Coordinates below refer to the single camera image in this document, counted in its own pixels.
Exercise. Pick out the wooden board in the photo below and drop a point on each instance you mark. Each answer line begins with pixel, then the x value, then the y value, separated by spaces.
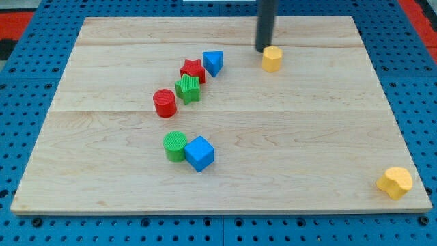
pixel 310 138

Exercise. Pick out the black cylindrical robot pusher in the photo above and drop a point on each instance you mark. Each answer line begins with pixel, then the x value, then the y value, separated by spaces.
pixel 266 13

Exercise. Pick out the green cylinder block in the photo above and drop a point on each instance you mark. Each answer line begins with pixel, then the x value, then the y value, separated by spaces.
pixel 174 143

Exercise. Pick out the blue triangle block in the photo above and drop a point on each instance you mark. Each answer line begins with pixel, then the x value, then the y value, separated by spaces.
pixel 213 62

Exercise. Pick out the yellow heart block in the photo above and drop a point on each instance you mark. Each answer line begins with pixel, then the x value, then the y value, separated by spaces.
pixel 396 182

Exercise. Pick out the red star block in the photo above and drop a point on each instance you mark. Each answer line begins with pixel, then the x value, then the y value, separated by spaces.
pixel 194 68

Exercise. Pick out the blue cube block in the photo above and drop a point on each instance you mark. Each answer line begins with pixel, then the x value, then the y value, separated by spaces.
pixel 199 153

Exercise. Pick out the green star block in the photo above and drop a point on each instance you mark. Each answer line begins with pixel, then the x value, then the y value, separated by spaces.
pixel 188 89

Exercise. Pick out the red cylinder block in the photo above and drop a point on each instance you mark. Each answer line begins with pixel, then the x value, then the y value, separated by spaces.
pixel 164 102

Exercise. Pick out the yellow hexagon block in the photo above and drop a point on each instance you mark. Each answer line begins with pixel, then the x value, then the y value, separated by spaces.
pixel 272 58

